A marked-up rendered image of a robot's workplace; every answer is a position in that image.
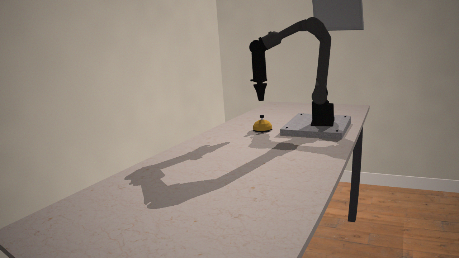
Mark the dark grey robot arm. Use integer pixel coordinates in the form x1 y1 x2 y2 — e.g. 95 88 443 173
249 17 334 126

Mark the golden bell dome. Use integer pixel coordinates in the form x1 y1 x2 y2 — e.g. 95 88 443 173
253 115 272 133

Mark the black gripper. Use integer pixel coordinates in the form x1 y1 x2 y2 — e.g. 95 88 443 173
250 68 267 101

